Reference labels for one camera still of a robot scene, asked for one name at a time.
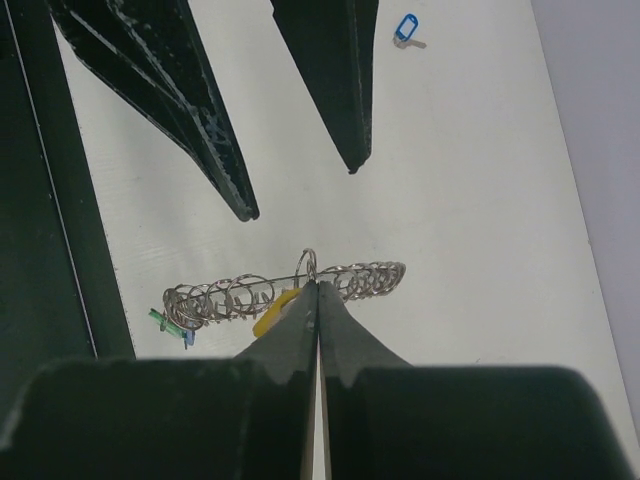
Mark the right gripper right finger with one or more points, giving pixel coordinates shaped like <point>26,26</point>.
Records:
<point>387,419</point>

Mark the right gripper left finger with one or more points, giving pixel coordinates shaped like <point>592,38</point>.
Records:
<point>246,417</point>

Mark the blue tag key on disc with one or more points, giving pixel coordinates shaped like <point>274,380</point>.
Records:
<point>189,337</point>

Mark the green tag key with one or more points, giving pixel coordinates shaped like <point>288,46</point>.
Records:
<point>166,325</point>

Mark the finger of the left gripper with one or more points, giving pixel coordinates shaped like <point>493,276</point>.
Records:
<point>150,53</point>
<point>332,45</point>

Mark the metal disc with keyrings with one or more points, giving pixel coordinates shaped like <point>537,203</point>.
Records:
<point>250,296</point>

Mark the yellow tag key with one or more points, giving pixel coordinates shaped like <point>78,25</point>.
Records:
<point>275,312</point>

